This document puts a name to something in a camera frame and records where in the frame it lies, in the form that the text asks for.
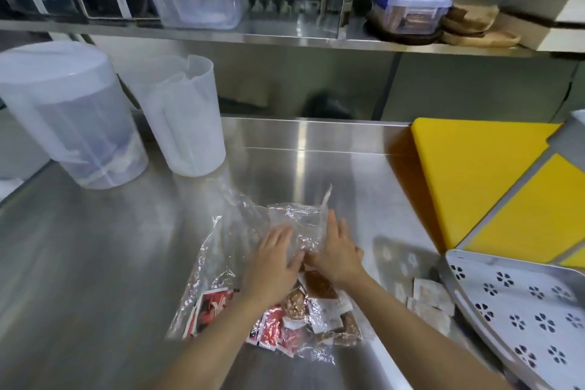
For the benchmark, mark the filled clear blue-clip container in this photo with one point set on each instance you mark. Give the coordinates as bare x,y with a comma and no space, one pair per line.
411,12

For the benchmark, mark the white paper packet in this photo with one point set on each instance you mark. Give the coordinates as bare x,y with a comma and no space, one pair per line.
432,314
427,288

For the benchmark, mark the black round plate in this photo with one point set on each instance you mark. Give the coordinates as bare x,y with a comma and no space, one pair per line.
411,37

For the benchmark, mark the translucent open plastic pitcher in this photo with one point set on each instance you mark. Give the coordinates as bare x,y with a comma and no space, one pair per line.
183,129

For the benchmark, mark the person's right forearm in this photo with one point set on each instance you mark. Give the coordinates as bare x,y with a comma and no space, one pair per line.
411,335

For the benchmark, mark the person's left forearm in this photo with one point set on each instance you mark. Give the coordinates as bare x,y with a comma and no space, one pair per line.
219,339

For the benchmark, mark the clear plastic bag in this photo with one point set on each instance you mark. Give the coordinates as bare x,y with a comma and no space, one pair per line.
237,229

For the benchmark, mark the translucent lidded plastic pitcher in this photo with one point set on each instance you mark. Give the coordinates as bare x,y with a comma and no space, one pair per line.
68,120

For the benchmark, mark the stack of wooden plates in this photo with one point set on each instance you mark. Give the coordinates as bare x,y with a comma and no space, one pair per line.
475,22

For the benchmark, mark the yellow cutting board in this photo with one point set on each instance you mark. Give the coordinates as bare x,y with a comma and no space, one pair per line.
466,165

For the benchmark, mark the pile of sauce packets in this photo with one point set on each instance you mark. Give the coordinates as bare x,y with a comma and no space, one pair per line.
320,312

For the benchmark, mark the person's right hand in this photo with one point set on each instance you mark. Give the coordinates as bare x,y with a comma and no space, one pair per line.
340,257

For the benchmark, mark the person's right thumb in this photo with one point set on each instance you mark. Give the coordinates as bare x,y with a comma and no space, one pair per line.
313,259

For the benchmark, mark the person's left hand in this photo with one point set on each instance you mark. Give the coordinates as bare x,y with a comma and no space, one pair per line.
269,266

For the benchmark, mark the person's left thumb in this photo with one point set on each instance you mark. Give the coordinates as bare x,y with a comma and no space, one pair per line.
296,259

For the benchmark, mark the stainless steel shelf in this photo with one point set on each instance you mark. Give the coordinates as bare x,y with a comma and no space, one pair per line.
283,35

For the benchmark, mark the white box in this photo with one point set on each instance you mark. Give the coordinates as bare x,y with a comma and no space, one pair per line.
548,24

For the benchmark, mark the perforated steel tray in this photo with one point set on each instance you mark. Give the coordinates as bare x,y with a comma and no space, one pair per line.
525,303

